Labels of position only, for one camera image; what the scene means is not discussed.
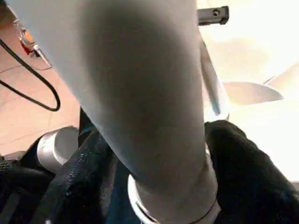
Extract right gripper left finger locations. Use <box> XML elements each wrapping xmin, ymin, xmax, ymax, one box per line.
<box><xmin>30</xmin><ymin>131</ymin><xmax>123</xmax><ymax>224</ymax></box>

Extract black floor cable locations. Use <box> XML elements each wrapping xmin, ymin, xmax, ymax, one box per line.
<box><xmin>0</xmin><ymin>37</ymin><xmax>61</xmax><ymax>112</ymax></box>

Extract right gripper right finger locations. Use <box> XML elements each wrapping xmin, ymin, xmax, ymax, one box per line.
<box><xmin>205</xmin><ymin>120</ymin><xmax>299</xmax><ymax>224</ymax></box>

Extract white plastic table top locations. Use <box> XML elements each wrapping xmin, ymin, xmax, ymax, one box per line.
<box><xmin>128</xmin><ymin>0</ymin><xmax>299</xmax><ymax>224</ymax></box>

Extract white plastic table leg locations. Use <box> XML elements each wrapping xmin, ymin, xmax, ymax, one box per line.
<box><xmin>5</xmin><ymin>0</ymin><xmax>220</xmax><ymax>224</ymax></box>

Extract small white side table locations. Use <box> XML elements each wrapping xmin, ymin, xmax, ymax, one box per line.
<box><xmin>14</xmin><ymin>19</ymin><xmax>53</xmax><ymax>70</ymax></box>

